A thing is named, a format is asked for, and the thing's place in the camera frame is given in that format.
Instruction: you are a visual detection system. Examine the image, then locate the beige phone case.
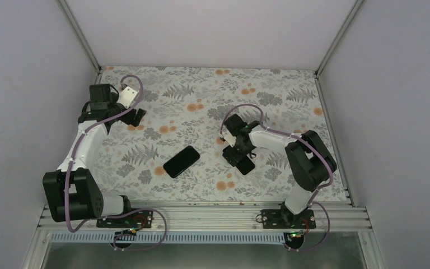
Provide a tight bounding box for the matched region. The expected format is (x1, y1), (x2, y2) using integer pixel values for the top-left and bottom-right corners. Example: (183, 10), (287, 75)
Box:
(235, 156), (256, 175)

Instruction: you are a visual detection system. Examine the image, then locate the black smartphone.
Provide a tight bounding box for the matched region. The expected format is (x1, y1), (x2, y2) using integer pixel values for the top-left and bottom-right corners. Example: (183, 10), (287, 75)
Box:
(162, 146), (200, 178)

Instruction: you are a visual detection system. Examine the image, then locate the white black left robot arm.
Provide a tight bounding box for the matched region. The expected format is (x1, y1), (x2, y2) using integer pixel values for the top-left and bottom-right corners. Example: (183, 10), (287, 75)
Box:
(43, 84), (146, 227)

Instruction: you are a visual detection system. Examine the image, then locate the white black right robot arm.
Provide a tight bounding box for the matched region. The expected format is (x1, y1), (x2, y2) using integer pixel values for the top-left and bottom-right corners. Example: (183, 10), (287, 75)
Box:
(221, 114), (337, 228)

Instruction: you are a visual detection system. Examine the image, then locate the floral patterned table mat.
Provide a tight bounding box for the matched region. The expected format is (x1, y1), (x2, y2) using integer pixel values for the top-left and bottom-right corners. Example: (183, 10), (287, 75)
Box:
(92, 66), (333, 203)

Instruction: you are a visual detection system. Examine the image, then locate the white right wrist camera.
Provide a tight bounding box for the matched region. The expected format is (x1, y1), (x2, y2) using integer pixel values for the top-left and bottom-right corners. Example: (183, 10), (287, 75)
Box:
(222, 133), (236, 147)

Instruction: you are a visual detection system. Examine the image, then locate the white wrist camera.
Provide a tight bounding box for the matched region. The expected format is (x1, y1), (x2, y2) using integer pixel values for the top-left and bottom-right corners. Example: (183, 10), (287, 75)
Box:
(222, 133), (236, 147)
(116, 86), (139, 109)

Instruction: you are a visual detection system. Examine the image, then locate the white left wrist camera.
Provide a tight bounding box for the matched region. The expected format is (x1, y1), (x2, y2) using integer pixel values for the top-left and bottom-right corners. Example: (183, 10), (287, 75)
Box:
(116, 86), (139, 109)

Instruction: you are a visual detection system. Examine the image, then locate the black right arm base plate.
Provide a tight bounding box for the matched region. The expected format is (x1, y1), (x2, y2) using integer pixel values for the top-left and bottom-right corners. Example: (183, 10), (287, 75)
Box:
(255, 209), (316, 229)

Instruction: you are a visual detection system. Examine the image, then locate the aluminium front rail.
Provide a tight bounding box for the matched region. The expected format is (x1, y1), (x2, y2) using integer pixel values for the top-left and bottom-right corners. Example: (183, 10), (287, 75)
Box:
(36, 201), (372, 233)

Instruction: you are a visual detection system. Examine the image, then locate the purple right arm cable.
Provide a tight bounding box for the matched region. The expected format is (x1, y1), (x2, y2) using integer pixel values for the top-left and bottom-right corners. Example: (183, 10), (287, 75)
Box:
(219, 103), (334, 252)

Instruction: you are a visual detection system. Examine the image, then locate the aluminium frame post right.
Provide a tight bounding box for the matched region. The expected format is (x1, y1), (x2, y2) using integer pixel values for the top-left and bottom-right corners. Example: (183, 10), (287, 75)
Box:
(315, 0), (364, 79)

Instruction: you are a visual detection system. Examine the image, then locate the aluminium frame post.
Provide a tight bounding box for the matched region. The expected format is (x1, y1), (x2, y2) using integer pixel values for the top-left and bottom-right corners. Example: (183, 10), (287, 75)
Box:
(56, 0), (101, 74)
(315, 0), (364, 79)

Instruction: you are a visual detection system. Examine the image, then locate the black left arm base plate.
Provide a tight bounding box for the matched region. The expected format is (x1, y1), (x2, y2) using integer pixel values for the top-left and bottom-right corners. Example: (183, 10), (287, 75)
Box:
(96, 210), (153, 229)

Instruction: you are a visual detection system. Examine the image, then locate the slotted grey cable duct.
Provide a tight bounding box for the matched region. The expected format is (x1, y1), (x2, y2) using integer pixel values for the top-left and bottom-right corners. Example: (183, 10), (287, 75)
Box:
(50, 231), (285, 244)

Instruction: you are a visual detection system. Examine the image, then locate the aluminium frame post left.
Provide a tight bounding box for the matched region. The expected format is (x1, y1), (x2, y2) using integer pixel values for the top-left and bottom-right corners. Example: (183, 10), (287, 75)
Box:
(56, 0), (101, 74)

